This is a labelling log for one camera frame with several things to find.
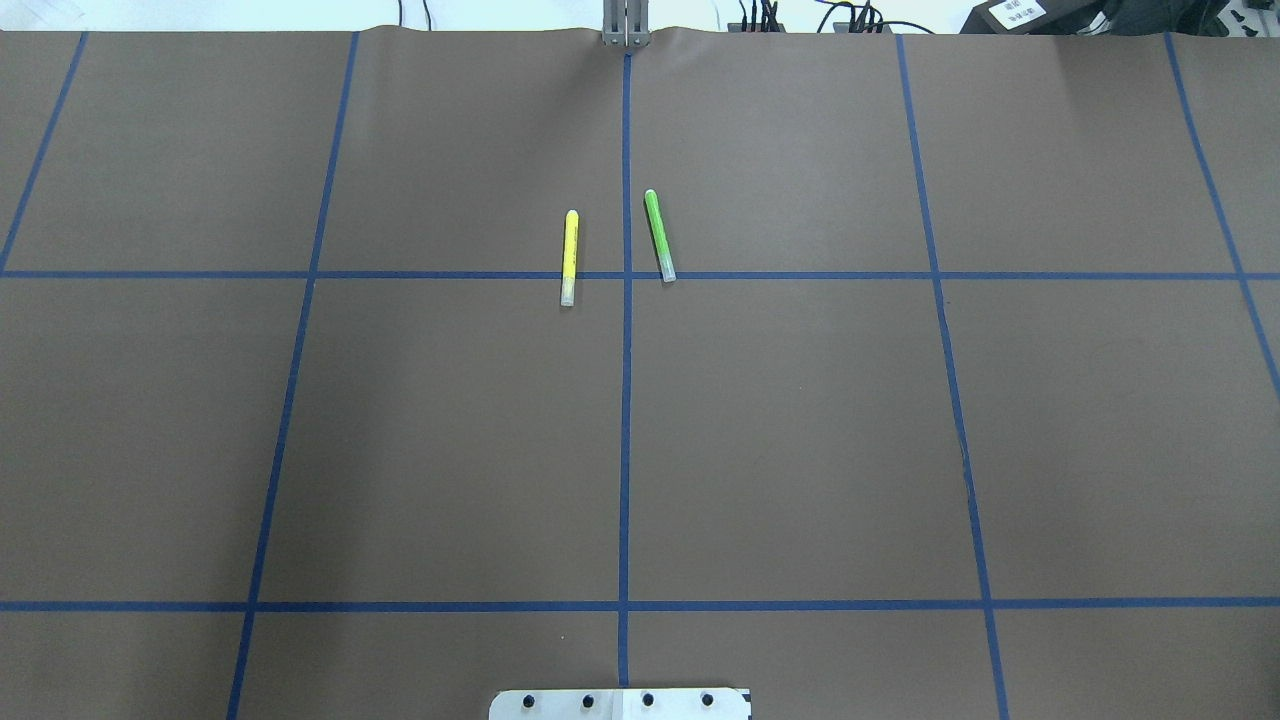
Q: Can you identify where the green marker pen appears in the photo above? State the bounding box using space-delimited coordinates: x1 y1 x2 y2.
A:
643 188 678 284

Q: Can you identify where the yellow marker pen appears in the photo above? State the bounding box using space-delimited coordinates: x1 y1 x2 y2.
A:
559 209 580 307

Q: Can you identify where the aluminium frame post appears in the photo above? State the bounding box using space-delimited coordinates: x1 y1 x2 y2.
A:
602 0 652 49

